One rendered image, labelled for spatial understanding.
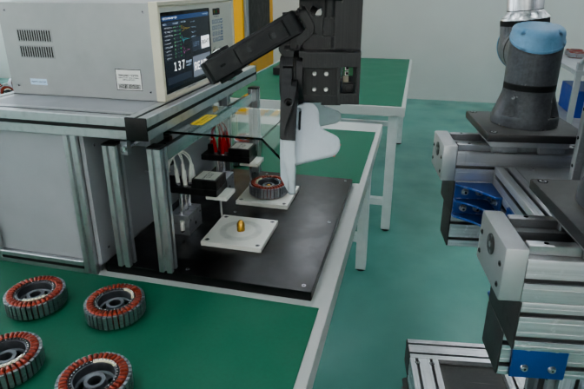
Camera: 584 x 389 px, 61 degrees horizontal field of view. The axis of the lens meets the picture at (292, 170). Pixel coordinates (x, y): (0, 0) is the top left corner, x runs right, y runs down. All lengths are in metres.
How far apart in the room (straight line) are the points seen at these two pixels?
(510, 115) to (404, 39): 5.15
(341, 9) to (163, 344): 0.68
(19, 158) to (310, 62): 0.83
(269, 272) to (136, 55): 0.54
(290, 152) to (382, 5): 5.91
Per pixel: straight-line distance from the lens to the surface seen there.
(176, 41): 1.15
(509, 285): 0.83
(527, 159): 1.30
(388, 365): 2.05
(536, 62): 1.25
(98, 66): 1.17
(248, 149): 1.38
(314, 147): 0.49
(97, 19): 1.15
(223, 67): 0.52
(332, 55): 0.50
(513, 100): 1.28
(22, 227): 1.28
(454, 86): 6.48
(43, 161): 1.16
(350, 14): 0.51
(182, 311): 1.03
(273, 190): 1.38
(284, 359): 0.91
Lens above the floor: 1.35
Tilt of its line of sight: 21 degrees down
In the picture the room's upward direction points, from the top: straight up
